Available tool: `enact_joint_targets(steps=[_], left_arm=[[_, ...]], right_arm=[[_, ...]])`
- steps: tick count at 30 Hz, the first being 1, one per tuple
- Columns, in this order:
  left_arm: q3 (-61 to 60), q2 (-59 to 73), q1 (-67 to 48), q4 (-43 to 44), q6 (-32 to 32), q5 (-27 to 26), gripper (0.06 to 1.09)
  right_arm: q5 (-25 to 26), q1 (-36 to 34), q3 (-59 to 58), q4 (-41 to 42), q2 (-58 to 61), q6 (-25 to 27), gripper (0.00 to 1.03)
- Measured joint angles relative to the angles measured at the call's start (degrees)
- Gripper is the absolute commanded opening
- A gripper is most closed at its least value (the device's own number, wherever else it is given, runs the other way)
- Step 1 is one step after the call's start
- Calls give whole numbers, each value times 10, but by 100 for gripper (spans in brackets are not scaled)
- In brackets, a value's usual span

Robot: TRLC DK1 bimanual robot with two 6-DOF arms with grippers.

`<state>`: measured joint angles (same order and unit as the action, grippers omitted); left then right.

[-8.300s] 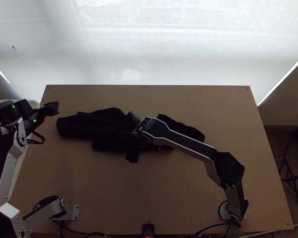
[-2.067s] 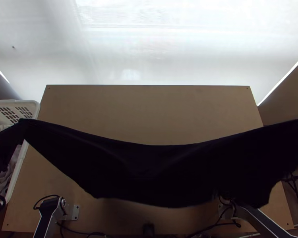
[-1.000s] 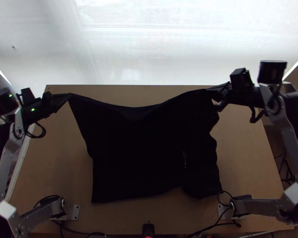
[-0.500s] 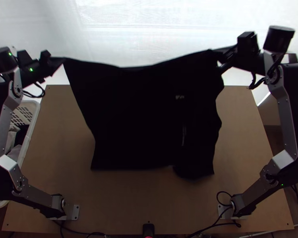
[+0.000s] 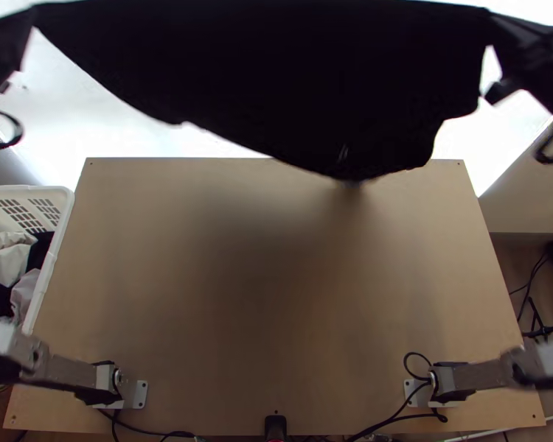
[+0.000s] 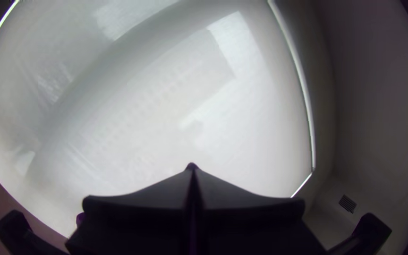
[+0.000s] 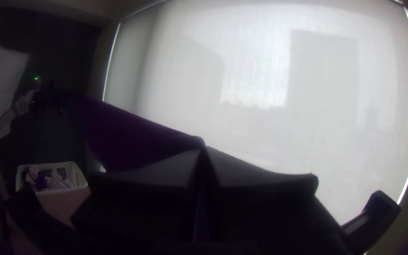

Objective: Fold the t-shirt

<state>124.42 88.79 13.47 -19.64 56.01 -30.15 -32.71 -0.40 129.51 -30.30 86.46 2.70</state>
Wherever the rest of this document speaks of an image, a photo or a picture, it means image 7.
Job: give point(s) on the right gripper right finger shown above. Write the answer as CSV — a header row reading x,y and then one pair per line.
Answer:
x,y
260,212

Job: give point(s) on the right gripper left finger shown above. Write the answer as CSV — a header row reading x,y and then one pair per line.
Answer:
x,y
143,198

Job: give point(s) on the dark t-shirt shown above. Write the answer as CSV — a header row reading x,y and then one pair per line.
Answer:
x,y
126,138

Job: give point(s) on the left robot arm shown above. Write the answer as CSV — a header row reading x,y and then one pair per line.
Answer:
x,y
4,122

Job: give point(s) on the white laundry basket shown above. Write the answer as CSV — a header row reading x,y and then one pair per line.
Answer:
x,y
80,177

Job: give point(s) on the heap of clothes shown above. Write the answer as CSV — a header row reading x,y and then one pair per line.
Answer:
x,y
53,182

